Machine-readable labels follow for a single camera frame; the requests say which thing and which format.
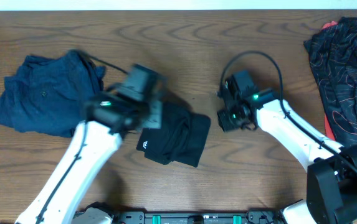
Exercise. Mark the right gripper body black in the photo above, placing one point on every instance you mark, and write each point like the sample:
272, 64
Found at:
231, 118

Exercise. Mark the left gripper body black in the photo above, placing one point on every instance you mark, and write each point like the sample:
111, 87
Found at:
150, 114

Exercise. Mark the black t-shirt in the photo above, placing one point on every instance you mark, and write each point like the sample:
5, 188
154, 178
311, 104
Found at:
181, 138

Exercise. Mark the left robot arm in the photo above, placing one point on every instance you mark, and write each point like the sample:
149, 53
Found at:
131, 105

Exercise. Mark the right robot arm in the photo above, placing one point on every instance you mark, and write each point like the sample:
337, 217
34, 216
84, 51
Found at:
331, 168

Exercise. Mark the blue folded garment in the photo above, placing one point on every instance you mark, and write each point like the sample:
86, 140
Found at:
46, 95

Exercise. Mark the black red patterned garment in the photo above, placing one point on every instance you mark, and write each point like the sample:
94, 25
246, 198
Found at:
332, 54

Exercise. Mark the black mounting rail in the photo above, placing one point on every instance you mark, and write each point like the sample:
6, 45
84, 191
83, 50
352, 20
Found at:
251, 217

